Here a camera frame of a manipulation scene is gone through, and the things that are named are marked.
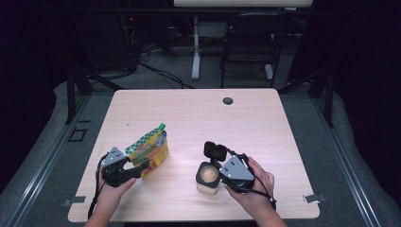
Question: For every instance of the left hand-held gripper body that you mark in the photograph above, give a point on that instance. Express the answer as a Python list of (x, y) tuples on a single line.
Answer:
[(113, 170)]

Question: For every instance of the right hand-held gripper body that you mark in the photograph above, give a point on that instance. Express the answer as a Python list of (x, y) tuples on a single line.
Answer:
[(236, 171)]

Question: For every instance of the yellow green checked seasoning pouch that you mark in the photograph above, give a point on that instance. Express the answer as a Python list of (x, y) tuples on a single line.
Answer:
[(151, 148)]

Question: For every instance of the clear seasoning jar black lid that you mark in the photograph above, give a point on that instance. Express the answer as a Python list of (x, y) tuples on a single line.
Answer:
[(215, 151)]

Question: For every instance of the person's left hand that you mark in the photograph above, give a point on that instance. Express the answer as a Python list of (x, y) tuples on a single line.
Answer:
[(112, 195)]

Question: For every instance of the person's right hand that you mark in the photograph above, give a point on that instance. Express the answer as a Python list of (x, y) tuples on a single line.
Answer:
[(260, 195)]

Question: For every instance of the grey tape strip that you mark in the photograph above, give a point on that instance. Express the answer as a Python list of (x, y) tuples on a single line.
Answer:
[(74, 200), (314, 198)]

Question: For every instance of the black metal stand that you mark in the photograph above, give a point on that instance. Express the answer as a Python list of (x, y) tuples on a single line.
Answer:
[(328, 101), (71, 94)]

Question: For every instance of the white desk foot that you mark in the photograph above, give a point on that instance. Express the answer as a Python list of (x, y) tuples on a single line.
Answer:
[(268, 72)]

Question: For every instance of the white desk leg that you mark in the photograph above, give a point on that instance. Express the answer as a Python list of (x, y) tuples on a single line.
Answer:
[(196, 56)]

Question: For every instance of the dark computer tower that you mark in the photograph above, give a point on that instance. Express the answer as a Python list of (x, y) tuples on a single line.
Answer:
[(104, 41)]

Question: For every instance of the black folding chair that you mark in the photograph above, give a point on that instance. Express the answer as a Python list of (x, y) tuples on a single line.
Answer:
[(252, 38)]

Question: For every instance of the white desk top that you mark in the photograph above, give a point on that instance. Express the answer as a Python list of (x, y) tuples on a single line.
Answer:
[(242, 3)]

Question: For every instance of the aluminium floor rail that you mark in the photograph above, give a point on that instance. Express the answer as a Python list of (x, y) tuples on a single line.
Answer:
[(47, 164), (343, 160)]

